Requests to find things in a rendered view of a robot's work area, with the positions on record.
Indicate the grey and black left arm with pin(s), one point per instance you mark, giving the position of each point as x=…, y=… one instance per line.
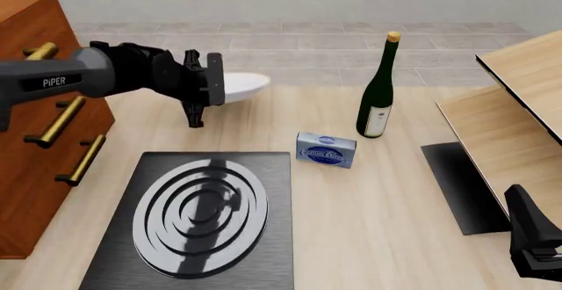
x=52, y=79

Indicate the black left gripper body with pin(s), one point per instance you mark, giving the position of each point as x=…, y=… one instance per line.
x=195, y=112

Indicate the blue cream cheese box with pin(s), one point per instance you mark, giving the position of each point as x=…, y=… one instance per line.
x=325, y=153

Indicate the small grey mount plate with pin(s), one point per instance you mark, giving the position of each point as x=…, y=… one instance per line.
x=215, y=79

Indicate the white plate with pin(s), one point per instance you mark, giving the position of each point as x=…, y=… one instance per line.
x=246, y=85

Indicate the flat black stove plate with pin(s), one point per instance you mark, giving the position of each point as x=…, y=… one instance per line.
x=110, y=224

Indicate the red-brown wooden cabinet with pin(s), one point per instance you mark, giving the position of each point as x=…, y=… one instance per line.
x=30, y=171

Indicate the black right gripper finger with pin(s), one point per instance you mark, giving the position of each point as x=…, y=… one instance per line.
x=524, y=211

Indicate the dark green wine bottle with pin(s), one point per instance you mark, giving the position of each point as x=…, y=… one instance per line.
x=377, y=99

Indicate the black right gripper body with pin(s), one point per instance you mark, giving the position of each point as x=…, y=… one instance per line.
x=538, y=267

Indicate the pale wooden shelf unit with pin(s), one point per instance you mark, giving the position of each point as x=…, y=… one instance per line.
x=496, y=128

